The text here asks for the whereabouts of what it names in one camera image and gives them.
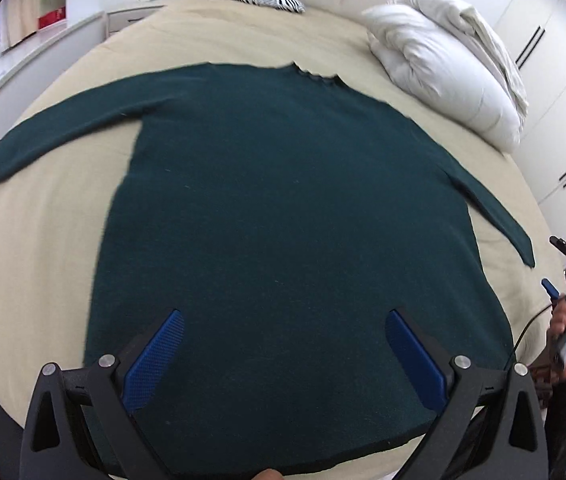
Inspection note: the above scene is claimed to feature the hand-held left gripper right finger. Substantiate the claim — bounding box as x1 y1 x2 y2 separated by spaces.
384 308 550 480

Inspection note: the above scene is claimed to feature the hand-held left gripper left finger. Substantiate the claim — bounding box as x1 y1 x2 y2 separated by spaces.
20 308 186 480

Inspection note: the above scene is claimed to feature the dark green sweater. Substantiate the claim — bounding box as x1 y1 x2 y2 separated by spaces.
0 61 536 477

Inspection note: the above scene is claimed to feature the beige bed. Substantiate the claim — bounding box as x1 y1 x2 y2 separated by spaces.
0 0 566 480

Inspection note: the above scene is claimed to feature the white wardrobe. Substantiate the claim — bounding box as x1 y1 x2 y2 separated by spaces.
493 0 566 211

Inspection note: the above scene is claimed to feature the white window ledge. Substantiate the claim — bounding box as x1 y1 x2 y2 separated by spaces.
0 10 106 131

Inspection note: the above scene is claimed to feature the white nightstand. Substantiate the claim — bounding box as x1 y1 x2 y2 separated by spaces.
106 4 166 37

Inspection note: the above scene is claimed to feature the red box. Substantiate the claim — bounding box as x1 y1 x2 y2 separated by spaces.
38 6 67 31

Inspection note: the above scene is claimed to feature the beige curtain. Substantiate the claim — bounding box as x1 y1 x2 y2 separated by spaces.
0 0 39 53

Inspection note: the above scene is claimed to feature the black cable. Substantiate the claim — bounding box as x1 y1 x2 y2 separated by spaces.
503 300 557 376

